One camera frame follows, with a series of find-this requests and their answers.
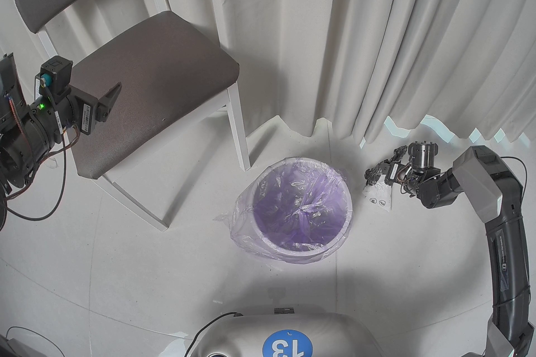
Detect white trash bin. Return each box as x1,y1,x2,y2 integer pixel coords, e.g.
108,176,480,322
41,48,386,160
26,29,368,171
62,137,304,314
249,158,353,266

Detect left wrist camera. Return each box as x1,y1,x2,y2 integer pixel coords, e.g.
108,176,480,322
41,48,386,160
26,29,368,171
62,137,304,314
34,57,74,97

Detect white curtain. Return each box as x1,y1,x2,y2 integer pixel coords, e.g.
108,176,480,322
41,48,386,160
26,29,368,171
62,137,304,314
0,0,341,138
318,0,536,149

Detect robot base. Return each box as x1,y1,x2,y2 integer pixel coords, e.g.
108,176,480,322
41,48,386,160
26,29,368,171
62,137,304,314
184,306,382,357

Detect white chair grey cushions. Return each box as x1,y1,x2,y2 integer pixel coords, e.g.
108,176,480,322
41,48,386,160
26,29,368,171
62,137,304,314
13,0,252,232

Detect clear printed wrapper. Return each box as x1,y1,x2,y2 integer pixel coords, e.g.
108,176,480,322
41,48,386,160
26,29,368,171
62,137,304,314
361,182,394,214

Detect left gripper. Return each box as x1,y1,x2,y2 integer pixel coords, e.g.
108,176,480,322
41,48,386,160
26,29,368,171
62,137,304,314
52,82,123,136

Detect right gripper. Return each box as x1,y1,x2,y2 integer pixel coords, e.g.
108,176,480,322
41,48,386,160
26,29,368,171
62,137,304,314
384,161,405,186

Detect purple plastic bag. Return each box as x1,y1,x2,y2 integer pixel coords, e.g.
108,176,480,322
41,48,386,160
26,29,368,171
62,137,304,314
214,156,354,266

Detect black cable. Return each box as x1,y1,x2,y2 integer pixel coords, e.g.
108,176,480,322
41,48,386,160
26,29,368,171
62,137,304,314
184,311,244,357
500,156,529,218
5,326,60,357

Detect black plastic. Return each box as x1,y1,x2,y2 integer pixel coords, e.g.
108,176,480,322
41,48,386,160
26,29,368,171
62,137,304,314
363,145,409,188

